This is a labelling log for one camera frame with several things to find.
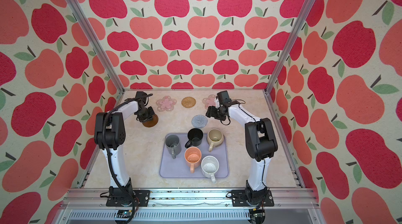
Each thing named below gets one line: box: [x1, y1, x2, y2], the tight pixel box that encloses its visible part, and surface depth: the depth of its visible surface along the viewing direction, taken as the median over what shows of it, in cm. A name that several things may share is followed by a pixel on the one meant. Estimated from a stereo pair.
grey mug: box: [165, 134, 182, 160], surface depth 86 cm
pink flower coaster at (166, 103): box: [155, 95, 177, 112], surface depth 116 cm
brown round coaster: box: [141, 114, 159, 128], surface depth 103 cm
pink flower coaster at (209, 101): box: [202, 94, 216, 110], surface depth 117 cm
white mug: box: [201, 155, 220, 184], surface depth 80 cm
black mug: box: [184, 127, 204, 149], surface depth 90 cm
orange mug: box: [184, 146, 202, 174], surface depth 82 cm
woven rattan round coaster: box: [181, 96, 197, 109], surface depth 117 cm
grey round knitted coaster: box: [191, 114, 208, 129], surface depth 106 cm
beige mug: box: [206, 128, 225, 152], surface depth 88 cm
